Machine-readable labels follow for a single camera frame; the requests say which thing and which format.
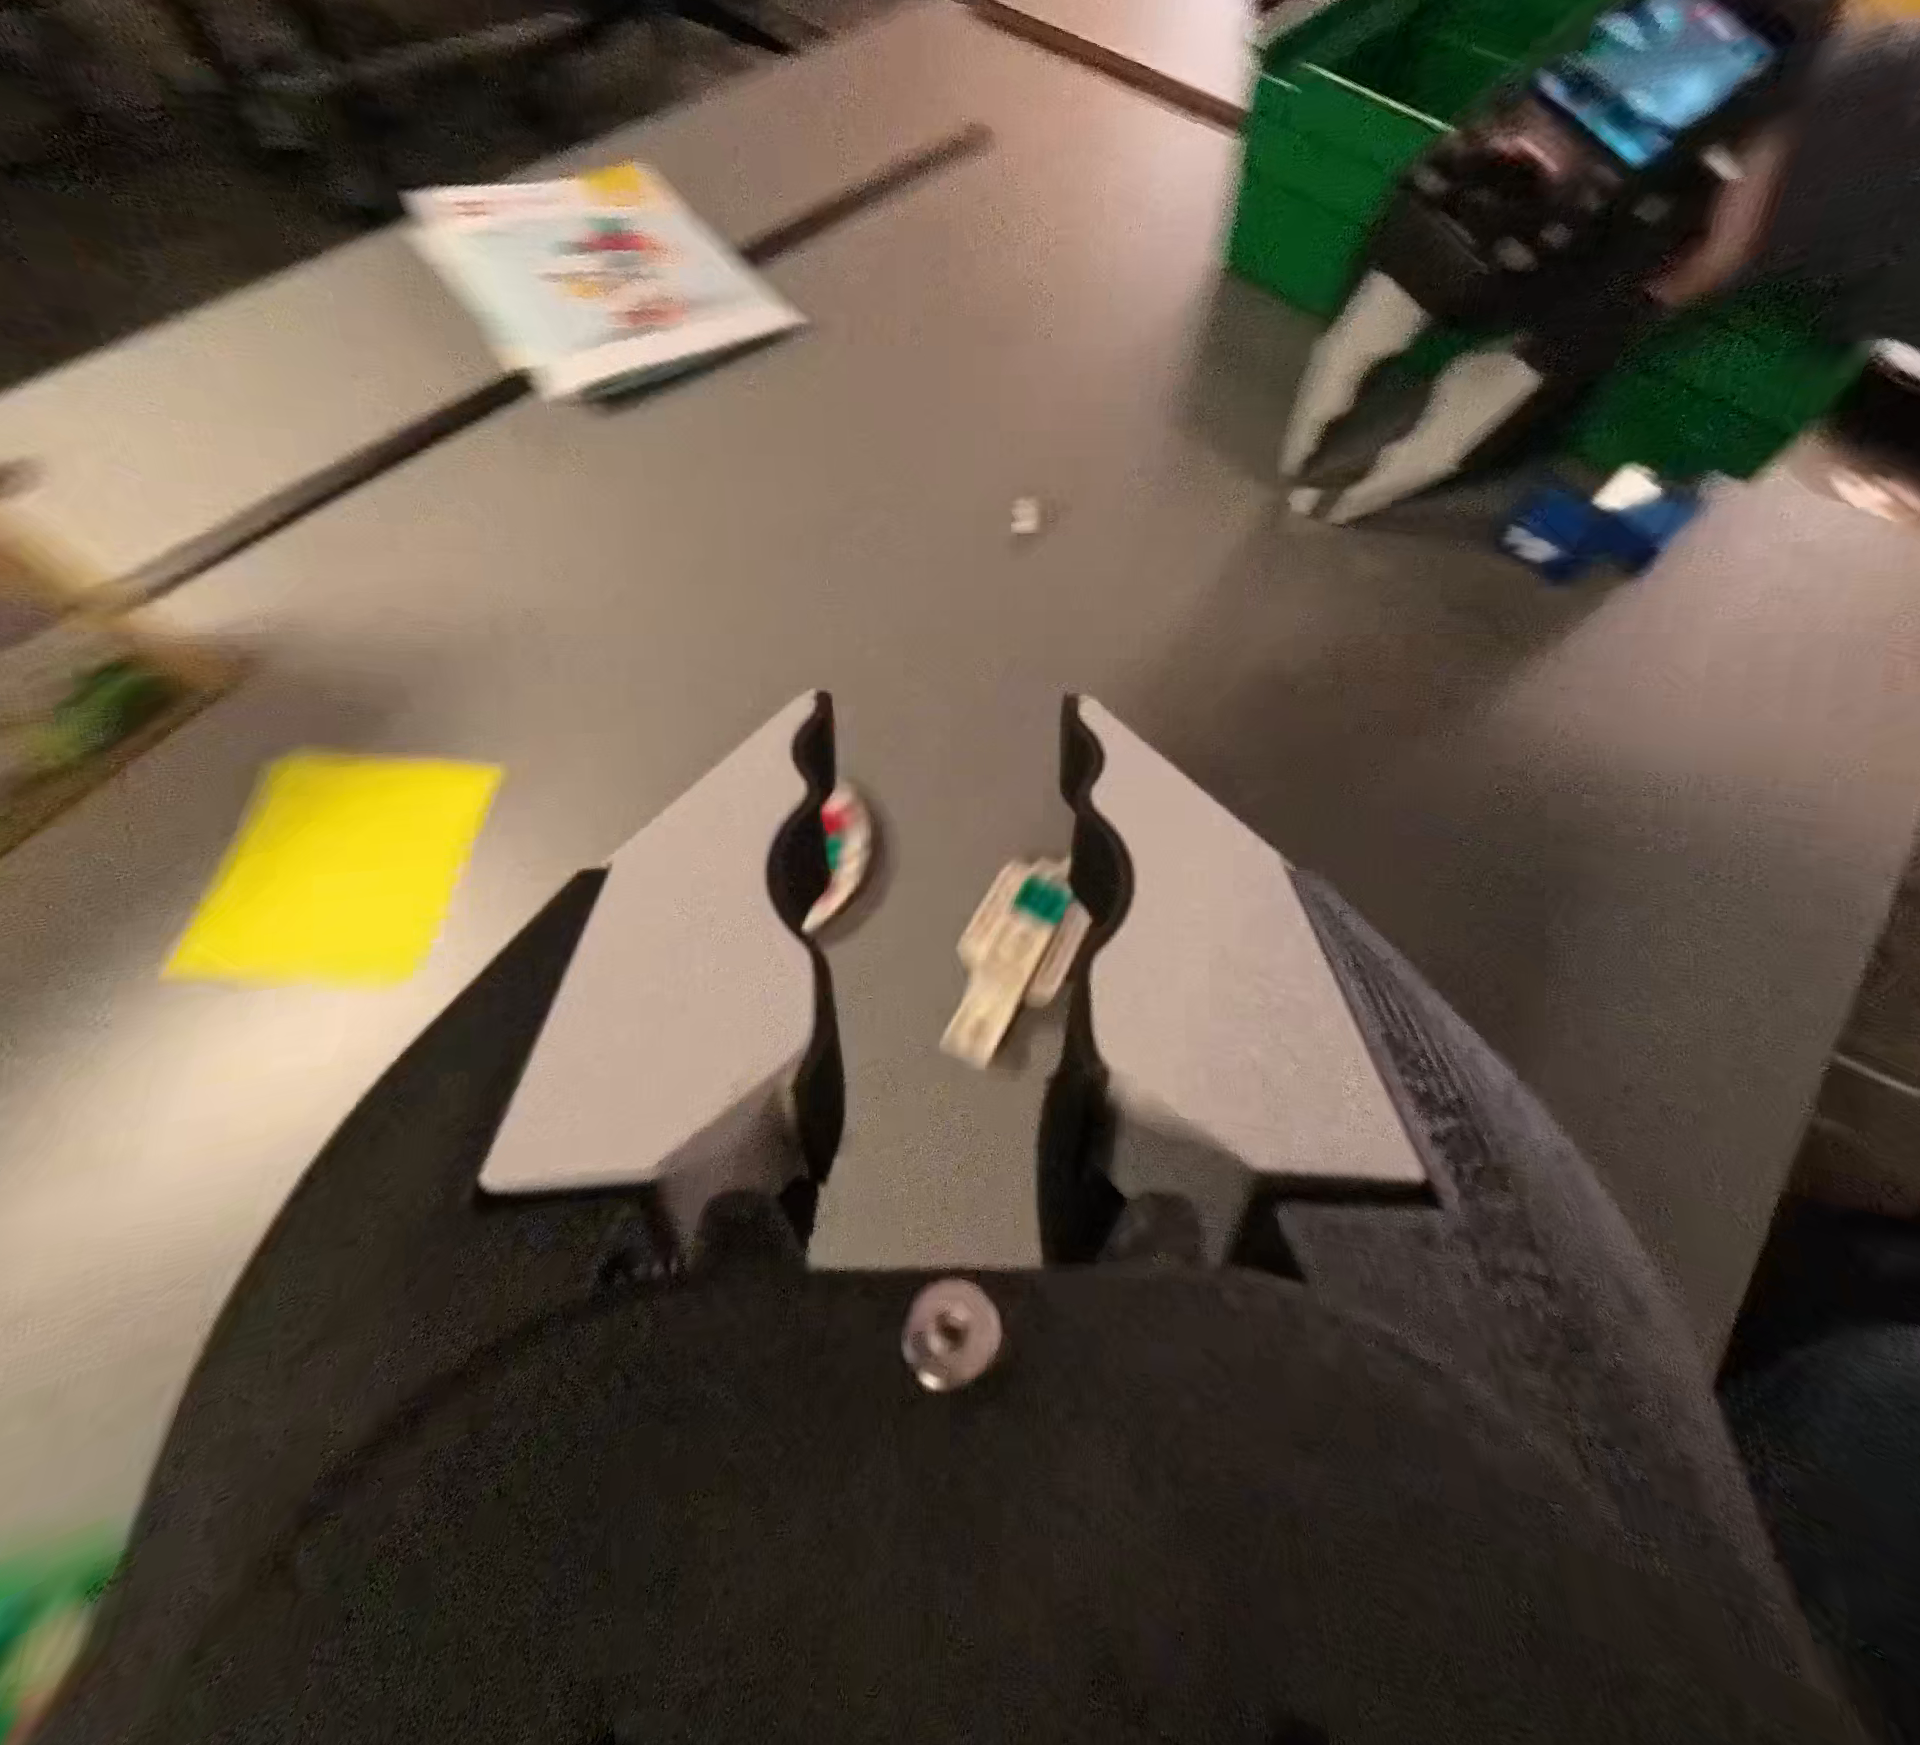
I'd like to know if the yellow sticky note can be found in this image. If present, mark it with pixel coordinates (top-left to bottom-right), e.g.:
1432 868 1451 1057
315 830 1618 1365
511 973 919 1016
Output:
162 750 509 991

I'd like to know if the round rainbow brick plate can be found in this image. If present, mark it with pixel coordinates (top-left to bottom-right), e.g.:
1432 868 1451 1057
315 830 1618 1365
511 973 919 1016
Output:
799 782 891 941

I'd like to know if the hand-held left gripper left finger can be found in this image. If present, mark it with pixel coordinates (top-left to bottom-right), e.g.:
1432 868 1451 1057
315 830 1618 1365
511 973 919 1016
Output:
476 690 847 1244

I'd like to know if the small blue box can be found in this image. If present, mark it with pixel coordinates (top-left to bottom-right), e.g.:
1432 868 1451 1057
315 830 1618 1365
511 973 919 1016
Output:
1501 462 1707 587

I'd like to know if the white brick assembly teal brick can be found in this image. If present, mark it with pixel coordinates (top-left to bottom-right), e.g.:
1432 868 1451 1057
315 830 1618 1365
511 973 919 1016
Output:
939 855 1099 1072

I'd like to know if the green divided plastic bin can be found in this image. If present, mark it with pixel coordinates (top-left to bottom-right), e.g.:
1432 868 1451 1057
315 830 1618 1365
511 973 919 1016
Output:
1223 0 1880 491

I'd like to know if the person's leg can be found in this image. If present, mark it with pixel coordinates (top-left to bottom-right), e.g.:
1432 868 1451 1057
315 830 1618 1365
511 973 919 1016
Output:
1718 1312 1920 1745

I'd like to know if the person's right forearm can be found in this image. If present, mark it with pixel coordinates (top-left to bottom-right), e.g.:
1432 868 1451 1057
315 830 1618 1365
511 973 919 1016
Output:
1770 21 1920 352

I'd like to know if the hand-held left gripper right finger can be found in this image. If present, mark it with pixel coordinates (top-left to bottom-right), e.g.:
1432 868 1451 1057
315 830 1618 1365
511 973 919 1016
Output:
1040 692 1430 1264

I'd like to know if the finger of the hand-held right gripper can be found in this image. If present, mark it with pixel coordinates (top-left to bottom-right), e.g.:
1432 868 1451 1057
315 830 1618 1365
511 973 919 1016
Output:
1325 343 1550 532
1279 271 1430 486

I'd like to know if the colourful toy set box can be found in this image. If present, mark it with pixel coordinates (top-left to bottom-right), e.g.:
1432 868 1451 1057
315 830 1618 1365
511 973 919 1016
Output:
0 506 253 865

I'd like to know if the instruction booklet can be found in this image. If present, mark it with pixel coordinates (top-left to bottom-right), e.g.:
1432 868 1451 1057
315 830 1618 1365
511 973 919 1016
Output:
399 162 812 406

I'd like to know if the person's right hand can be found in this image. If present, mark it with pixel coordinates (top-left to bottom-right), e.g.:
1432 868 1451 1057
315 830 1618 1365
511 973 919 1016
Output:
1656 145 1781 309

